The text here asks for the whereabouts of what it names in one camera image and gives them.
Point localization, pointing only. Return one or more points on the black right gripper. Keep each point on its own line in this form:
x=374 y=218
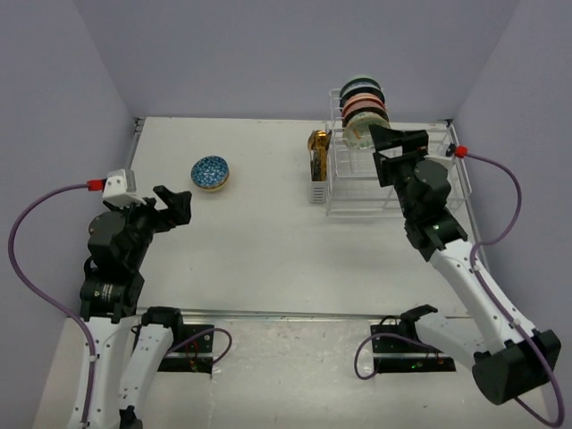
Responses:
x=415 y=143

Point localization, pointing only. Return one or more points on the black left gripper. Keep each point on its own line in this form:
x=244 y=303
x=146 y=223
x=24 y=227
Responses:
x=181 y=211

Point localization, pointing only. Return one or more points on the cream bowl with star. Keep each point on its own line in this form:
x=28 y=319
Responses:
x=356 y=134

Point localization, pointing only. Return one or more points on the cream bowl yellow centre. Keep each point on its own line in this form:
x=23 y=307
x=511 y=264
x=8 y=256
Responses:
x=214 y=188

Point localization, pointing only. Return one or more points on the blue triangle pattern bowl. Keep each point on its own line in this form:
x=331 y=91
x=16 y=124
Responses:
x=209 y=170

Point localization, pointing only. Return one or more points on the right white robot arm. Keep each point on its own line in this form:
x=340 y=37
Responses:
x=509 y=356

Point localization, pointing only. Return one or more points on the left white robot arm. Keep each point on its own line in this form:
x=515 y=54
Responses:
x=112 y=388

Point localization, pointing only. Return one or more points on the pink rim bowl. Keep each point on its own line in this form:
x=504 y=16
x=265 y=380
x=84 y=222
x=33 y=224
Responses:
x=363 y=97

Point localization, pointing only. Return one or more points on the teal rim back bowl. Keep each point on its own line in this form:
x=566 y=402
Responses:
x=360 y=81

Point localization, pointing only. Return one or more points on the gold utensil in holder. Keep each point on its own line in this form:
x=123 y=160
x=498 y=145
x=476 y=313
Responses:
x=318 y=145

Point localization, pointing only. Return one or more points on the white perforated cutlery holder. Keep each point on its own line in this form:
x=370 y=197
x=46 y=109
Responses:
x=318 y=191

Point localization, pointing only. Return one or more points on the aluminium table edge rail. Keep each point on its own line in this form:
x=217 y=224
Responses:
x=138 y=126

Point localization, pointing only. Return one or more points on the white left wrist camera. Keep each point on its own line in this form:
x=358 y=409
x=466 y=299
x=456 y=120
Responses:
x=120 y=185

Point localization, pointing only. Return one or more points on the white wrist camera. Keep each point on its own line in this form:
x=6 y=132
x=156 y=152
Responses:
x=120 y=185
x=442 y=154

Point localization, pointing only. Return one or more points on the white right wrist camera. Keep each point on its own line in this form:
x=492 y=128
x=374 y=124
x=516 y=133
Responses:
x=442 y=154

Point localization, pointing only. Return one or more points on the white wire dish rack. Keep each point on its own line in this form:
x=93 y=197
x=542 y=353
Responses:
x=353 y=189

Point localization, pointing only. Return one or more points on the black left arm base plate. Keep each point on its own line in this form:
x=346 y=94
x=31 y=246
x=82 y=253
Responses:
x=194 y=357

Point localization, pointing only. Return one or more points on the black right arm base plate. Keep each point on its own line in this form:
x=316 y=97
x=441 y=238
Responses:
x=393 y=356

